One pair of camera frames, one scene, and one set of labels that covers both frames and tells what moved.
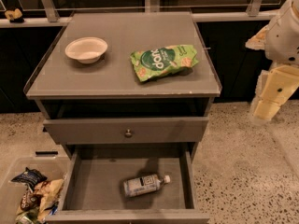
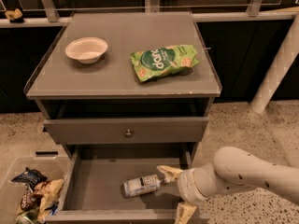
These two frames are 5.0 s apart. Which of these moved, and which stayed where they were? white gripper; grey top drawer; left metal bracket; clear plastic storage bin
Moved: white gripper
Stayed: grey top drawer; left metal bracket; clear plastic storage bin
